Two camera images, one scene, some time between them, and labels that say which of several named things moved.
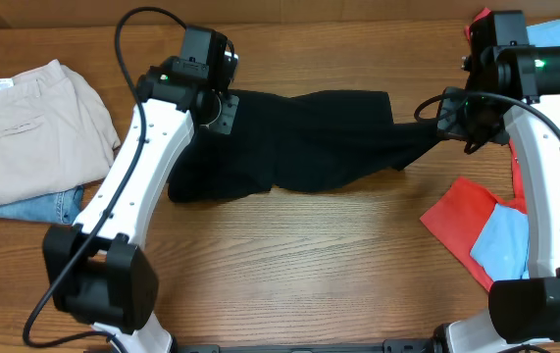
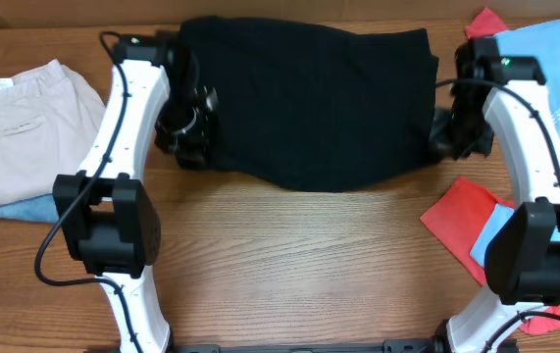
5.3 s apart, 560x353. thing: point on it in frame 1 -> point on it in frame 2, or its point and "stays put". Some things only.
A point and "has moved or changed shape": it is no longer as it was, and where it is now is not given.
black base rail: x=389 y=346 stays put
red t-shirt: x=462 y=213 stays put
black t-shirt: x=283 y=142 has moved or changed shape
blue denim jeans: x=60 y=207 stays put
